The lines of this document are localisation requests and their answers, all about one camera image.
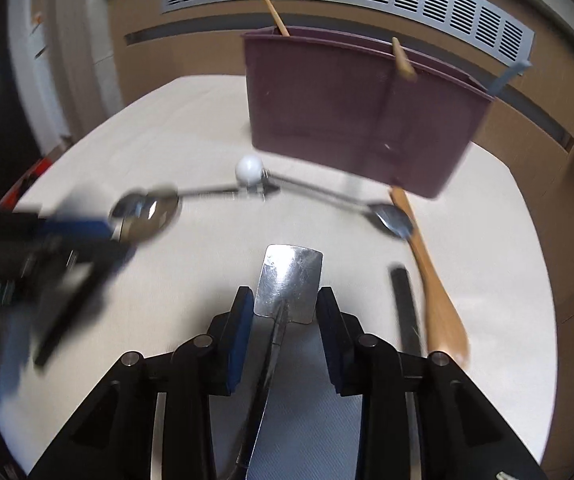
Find steel spatula with black handle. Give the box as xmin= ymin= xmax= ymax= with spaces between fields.
xmin=229 ymin=244 xmax=323 ymax=479

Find brown wooden spoon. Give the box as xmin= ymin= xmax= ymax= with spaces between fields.
xmin=390 ymin=188 xmax=470 ymax=367

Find steel spoon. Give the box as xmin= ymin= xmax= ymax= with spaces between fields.
xmin=263 ymin=169 xmax=415 ymax=240
xmin=110 ymin=183 xmax=280 ymax=243

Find white plastic spoon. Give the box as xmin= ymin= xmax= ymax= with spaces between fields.
xmin=235 ymin=155 xmax=264 ymax=188

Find grey-blue plastic rice spoon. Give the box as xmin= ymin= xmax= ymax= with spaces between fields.
xmin=486 ymin=60 xmax=532 ymax=96

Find red floor mat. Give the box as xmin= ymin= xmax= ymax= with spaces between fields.
xmin=0 ymin=157 xmax=54 ymax=211

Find maroon plastic utensil holder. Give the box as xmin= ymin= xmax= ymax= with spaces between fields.
xmin=242 ymin=27 xmax=494 ymax=198

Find black handled knife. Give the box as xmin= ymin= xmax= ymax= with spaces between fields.
xmin=390 ymin=266 xmax=422 ymax=356

